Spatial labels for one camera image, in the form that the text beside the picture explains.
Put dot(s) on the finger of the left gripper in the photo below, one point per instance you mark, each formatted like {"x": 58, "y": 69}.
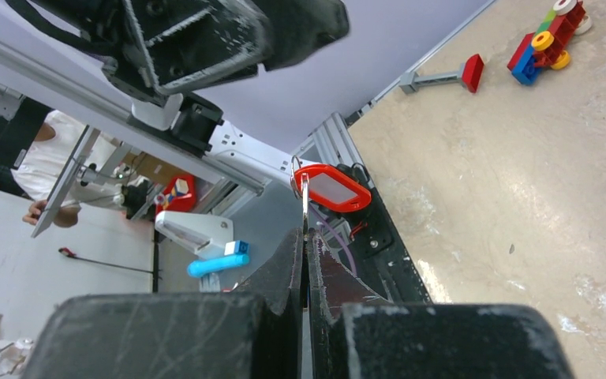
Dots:
{"x": 302, "y": 27}

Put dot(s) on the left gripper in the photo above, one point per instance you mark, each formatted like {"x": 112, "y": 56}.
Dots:
{"x": 155, "y": 49}

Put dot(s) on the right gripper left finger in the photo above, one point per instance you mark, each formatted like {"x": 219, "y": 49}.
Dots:
{"x": 253, "y": 331}

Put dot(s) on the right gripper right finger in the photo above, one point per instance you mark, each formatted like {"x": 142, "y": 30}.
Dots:
{"x": 357, "y": 333}

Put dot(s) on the silver key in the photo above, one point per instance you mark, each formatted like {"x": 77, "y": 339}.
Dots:
{"x": 305, "y": 205}

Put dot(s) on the red key tag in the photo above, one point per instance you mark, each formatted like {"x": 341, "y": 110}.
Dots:
{"x": 334, "y": 190}

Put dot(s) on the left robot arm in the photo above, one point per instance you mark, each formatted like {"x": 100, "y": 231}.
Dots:
{"x": 196, "y": 124}

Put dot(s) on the blue cylinder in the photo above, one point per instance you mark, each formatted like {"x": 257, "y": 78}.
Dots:
{"x": 200, "y": 268}

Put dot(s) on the white device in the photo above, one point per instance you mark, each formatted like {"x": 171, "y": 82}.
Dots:
{"x": 204, "y": 235}

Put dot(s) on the red box of blocks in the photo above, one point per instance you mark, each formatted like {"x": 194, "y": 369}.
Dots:
{"x": 178, "y": 196}

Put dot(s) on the person in white shirt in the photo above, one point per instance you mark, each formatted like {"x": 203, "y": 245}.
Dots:
{"x": 35, "y": 177}

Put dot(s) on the red grey toy hammer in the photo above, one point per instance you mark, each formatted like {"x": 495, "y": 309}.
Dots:
{"x": 468, "y": 76}

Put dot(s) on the colourful toy block vehicle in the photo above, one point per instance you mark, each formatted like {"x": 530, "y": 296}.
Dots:
{"x": 546, "y": 48}

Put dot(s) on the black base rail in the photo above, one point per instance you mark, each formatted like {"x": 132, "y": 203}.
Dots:
{"x": 370, "y": 243}

